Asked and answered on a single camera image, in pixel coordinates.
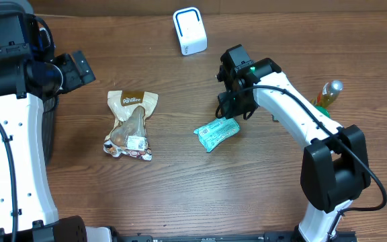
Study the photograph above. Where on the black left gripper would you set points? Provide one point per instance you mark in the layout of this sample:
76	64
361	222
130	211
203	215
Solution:
72	80

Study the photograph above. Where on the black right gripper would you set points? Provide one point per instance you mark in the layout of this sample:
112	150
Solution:
232	111

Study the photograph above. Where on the teal snack packet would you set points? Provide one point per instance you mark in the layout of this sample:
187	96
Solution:
215	132

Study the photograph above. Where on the beige Pantree snack pouch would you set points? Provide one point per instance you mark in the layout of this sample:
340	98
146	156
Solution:
128	136

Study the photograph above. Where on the green lid jar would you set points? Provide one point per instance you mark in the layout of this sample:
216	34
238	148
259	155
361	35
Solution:
323	111

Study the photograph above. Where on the yellow oil bottle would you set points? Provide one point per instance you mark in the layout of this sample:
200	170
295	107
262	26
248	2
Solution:
328	94

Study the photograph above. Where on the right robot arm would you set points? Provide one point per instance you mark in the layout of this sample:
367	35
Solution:
335	161

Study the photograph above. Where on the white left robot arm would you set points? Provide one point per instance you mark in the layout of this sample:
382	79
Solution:
28	212

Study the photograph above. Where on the white barcode scanner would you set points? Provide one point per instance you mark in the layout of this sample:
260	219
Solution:
190	30

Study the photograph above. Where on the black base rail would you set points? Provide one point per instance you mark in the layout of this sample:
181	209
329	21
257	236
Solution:
213	238

